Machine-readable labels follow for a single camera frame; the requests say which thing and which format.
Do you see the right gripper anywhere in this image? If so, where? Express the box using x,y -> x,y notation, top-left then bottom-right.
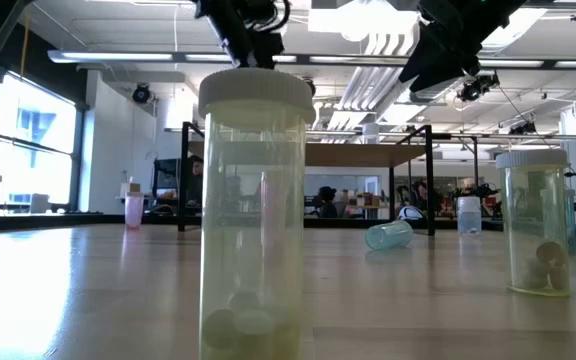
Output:
397,0 -> 492,94

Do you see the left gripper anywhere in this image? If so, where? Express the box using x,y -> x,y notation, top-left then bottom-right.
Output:
195,0 -> 289,70

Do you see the tall yellow medicine bottle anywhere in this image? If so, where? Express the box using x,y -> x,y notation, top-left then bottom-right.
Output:
197,68 -> 317,360

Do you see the white ceiling fixture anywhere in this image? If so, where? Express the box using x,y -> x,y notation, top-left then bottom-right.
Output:
307,0 -> 422,44

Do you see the black ceiling device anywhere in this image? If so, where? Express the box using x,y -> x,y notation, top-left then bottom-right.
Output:
507,119 -> 539,136

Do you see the black and white ball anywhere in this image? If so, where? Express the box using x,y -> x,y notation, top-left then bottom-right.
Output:
397,204 -> 425,222

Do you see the black computer monitor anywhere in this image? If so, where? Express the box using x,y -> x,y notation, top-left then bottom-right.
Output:
152,158 -> 182,200

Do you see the large window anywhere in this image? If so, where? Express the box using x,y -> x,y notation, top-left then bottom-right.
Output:
0,74 -> 78,209

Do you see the black metal rack frame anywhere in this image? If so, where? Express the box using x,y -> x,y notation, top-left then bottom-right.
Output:
435,133 -> 480,201

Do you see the wooden shelf black frame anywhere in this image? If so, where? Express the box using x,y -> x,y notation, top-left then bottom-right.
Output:
177,121 -> 437,237

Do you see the black aluminium table frame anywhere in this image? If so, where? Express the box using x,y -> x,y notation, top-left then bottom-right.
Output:
0,212 -> 499,232

